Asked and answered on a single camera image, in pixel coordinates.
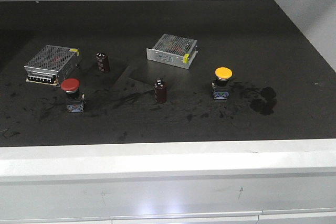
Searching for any red mushroom push button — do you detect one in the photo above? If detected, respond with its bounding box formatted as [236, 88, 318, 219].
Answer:
[60, 78, 85, 113]

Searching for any centre dark brown capacitor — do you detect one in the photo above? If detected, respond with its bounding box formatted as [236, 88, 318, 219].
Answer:
[154, 79, 167, 104]

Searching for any dark brown capacitor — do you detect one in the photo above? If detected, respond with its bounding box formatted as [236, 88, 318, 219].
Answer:
[96, 52, 110, 73]
[154, 79, 167, 104]

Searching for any right metal mesh power supply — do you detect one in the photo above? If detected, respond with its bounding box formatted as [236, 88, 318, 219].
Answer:
[146, 34, 198, 69]

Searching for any metal mesh power supply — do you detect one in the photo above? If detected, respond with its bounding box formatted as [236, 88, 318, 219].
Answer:
[146, 34, 198, 69]
[24, 45, 82, 87]

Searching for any left dark brown capacitor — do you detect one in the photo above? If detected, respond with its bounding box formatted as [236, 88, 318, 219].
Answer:
[96, 52, 110, 73]

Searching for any left metal mesh power supply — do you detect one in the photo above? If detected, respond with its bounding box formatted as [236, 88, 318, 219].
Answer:
[24, 45, 82, 87]

